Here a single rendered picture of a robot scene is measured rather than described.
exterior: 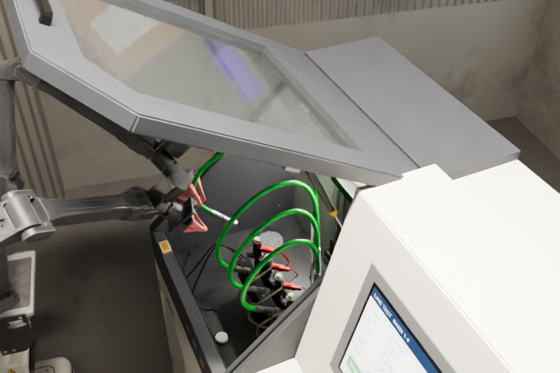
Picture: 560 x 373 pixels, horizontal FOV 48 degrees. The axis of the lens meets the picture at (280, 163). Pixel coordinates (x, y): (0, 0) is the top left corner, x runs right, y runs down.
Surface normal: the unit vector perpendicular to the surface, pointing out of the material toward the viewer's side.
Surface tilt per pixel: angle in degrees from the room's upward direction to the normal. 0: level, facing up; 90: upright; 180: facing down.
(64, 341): 0
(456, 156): 0
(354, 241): 76
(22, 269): 0
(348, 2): 90
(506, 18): 90
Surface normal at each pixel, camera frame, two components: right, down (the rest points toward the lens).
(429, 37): 0.27, 0.60
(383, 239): -0.88, 0.06
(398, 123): 0.01, -0.78
